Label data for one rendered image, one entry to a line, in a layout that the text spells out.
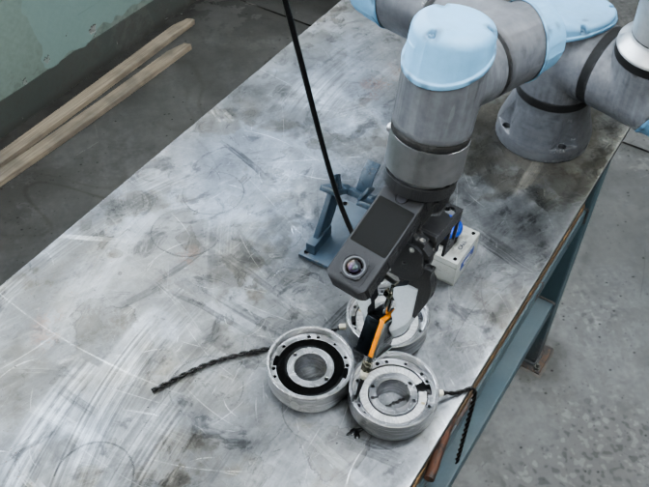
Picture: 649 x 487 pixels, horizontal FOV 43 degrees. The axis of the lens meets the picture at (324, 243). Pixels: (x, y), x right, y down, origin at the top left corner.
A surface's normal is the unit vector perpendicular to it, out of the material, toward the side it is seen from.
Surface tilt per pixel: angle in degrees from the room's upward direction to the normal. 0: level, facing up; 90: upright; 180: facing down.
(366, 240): 23
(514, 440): 0
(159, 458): 0
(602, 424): 0
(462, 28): 8
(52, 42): 90
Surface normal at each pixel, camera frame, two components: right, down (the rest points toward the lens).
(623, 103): -0.71, 0.58
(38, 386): 0.01, -0.68
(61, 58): 0.84, 0.40
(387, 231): -0.17, -0.38
